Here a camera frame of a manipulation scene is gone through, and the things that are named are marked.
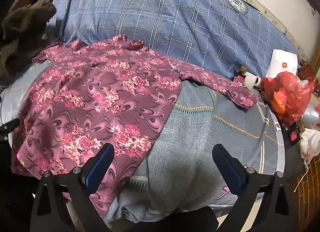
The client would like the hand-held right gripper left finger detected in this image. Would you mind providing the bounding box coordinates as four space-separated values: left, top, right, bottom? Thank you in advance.
30 143 115 232

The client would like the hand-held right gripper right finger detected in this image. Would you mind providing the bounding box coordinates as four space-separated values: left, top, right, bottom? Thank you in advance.
212 143 292 232

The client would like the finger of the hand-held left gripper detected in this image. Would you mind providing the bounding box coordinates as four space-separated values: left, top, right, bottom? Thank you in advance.
0 118 20 136

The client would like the pink floral shirt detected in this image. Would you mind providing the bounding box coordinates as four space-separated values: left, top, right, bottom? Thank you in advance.
11 34 258 219

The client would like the grey bed sheet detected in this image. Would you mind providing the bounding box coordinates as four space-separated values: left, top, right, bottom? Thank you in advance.
0 72 288 224

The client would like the black tag with red label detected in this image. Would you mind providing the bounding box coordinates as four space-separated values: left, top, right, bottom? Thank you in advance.
282 122 304 148

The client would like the white plastic bag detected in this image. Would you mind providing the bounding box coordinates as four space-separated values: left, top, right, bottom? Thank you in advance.
300 127 320 165

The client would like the red plastic bag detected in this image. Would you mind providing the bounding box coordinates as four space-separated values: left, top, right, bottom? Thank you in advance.
260 71 317 123

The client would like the white plastic bottle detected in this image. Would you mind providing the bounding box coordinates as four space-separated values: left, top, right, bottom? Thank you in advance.
244 71 262 89

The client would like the brown fleece cloth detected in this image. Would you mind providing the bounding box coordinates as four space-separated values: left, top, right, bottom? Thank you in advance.
0 0 57 78

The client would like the clear plastic bag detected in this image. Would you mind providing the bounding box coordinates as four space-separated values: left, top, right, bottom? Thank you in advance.
302 102 320 128

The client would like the white Xiaomi box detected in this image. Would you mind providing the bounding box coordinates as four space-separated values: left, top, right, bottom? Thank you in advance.
265 49 300 78

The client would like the blue plaid quilt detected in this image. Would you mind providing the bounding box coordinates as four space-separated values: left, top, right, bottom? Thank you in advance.
46 0 300 83

